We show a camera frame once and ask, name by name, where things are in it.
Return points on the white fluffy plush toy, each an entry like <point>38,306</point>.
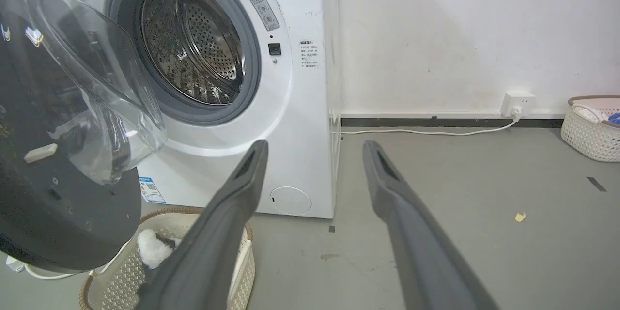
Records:
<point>152,248</point>

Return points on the white front-load washing machine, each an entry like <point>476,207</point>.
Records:
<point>271,87</point>

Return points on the white wall power socket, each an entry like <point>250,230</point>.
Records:
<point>517,104</point>

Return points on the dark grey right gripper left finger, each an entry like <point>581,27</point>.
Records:
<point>213,242</point>

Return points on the blue garment in basket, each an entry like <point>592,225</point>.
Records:
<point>615,118</point>

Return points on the yellow paper scrap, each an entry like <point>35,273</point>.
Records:
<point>520,217</point>

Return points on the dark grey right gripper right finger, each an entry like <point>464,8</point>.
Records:
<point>421,252</point>

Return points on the cream laundry basket brown rim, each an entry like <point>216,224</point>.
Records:
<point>121,276</point>

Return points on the white garment in basket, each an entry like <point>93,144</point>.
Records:
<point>588,113</point>

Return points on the white woven laundry basket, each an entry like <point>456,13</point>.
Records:
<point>588,135</point>

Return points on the black washing machine door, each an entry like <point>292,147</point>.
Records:
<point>63,155</point>

